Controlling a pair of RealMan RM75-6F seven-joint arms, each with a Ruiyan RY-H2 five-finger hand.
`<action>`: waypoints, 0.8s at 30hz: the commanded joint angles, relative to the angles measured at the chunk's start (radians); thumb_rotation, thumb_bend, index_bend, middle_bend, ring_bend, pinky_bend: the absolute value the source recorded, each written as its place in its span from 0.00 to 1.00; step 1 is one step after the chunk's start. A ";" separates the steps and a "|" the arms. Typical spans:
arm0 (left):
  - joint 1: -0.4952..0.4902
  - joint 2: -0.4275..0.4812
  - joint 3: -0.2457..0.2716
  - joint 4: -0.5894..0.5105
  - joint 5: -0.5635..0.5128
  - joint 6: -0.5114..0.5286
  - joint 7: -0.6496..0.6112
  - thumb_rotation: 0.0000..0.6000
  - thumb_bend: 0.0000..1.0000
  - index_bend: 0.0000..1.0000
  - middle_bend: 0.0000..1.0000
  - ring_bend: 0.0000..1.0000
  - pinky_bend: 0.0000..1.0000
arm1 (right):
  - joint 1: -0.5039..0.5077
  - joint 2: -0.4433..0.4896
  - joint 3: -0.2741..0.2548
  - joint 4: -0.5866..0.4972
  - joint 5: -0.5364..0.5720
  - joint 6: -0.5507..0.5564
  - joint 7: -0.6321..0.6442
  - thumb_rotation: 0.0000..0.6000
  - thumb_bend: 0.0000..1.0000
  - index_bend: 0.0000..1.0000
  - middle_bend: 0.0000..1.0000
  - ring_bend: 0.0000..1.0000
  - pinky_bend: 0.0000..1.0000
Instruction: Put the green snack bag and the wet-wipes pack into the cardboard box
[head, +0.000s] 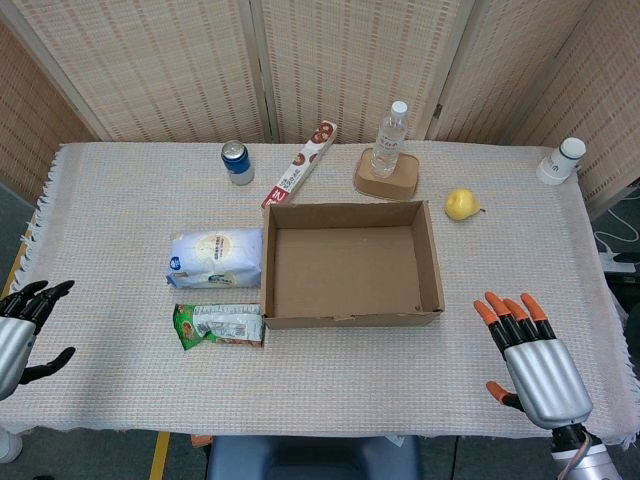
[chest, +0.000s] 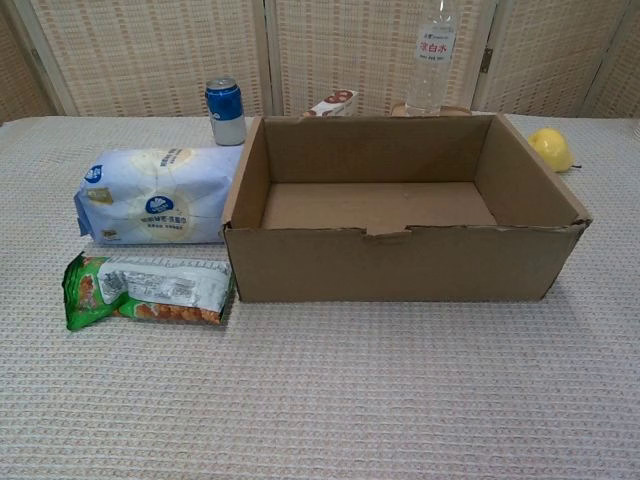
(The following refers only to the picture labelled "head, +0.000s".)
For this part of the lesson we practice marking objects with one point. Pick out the beige woven tablecloth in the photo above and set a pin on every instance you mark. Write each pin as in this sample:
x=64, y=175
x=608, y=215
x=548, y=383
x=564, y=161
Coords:
x=320, y=380

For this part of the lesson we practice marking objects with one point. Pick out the brown paper tray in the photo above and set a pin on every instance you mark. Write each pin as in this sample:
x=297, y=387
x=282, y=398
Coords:
x=387, y=185

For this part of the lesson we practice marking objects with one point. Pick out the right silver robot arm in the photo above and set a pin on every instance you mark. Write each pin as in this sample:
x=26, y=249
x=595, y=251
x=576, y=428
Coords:
x=582, y=452

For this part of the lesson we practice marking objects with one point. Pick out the white power strip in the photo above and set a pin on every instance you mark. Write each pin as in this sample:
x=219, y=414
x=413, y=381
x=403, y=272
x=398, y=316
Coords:
x=620, y=261

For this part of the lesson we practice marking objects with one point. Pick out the right orange-tipped silver robot hand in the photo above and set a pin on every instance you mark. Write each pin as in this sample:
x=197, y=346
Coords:
x=545, y=380

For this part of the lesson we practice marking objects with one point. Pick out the long red-white wrap box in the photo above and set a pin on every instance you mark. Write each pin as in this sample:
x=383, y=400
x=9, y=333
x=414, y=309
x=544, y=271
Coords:
x=300, y=165

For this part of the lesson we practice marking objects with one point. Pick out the woven folding screen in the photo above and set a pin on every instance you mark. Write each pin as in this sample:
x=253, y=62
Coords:
x=165, y=65

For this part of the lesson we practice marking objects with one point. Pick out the blue soda can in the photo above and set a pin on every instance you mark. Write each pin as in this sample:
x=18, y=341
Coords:
x=238, y=162

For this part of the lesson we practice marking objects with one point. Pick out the white cylindrical container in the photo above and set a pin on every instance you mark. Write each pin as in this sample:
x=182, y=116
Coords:
x=559, y=162

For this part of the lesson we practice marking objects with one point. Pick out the yellow pear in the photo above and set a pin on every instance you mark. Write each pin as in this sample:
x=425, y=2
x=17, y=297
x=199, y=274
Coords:
x=462, y=205

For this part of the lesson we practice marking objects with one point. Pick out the green snack packet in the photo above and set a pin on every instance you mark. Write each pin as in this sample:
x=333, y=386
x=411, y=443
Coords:
x=220, y=327

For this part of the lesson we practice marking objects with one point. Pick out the cardboard box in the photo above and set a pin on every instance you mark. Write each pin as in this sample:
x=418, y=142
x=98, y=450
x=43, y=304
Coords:
x=350, y=260

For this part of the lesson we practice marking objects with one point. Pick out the blue-and-white tissue pack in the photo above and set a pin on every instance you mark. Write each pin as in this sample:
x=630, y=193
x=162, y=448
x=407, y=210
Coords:
x=215, y=257

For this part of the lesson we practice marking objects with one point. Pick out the left black-fingered silver robot hand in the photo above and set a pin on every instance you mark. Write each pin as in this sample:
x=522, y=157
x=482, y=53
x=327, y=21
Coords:
x=15, y=345

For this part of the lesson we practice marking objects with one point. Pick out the white shoe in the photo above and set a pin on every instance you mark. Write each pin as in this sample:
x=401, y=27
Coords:
x=9, y=445

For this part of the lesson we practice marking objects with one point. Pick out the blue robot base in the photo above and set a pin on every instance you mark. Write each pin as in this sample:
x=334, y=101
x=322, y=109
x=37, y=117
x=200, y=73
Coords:
x=310, y=457

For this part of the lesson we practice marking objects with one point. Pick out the clear plastic water bottle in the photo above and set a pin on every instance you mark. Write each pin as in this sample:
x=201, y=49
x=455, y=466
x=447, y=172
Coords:
x=387, y=145

